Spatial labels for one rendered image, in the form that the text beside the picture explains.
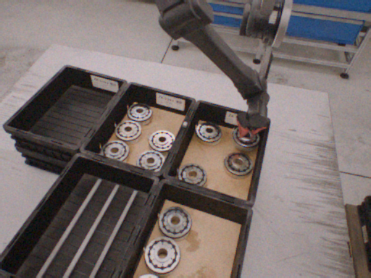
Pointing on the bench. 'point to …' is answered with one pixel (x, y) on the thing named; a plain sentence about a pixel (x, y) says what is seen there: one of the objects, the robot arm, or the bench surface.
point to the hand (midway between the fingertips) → (246, 134)
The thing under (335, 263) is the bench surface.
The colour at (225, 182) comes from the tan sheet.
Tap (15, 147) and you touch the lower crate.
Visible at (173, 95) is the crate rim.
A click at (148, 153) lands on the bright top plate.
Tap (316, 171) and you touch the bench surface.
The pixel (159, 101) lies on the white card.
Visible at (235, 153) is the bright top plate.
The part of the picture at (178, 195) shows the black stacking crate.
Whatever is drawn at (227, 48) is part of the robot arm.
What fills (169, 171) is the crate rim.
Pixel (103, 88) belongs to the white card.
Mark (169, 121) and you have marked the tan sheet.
